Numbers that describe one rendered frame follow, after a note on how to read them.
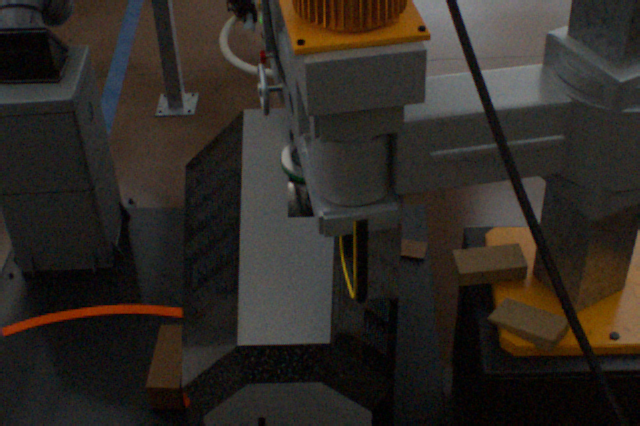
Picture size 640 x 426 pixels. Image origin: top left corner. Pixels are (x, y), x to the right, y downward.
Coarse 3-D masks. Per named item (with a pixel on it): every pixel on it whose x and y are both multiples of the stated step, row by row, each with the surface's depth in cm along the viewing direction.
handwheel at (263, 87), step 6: (258, 66) 265; (264, 66) 265; (258, 72) 270; (264, 72) 262; (258, 78) 273; (264, 78) 261; (258, 84) 267; (264, 84) 261; (276, 84) 268; (282, 84) 268; (258, 90) 267; (264, 90) 261; (270, 90) 267; (276, 90) 268; (282, 90) 268; (264, 96) 261; (264, 102) 262; (264, 108) 264; (264, 114) 269
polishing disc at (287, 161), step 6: (294, 144) 306; (288, 150) 304; (294, 150) 304; (282, 156) 301; (288, 156) 301; (294, 156) 301; (282, 162) 299; (288, 162) 299; (294, 162) 299; (300, 162) 299; (288, 168) 296; (294, 168) 296; (300, 168) 296; (294, 174) 295; (300, 174) 294
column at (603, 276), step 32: (576, 0) 209; (608, 0) 199; (576, 32) 213; (608, 32) 203; (544, 224) 252; (576, 224) 238; (608, 224) 236; (576, 256) 243; (608, 256) 245; (576, 288) 248; (608, 288) 255
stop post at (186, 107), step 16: (160, 0) 438; (160, 16) 443; (160, 32) 449; (160, 48) 455; (176, 48) 458; (176, 64) 460; (176, 80) 466; (176, 96) 473; (192, 96) 485; (160, 112) 474; (176, 112) 474; (192, 112) 473
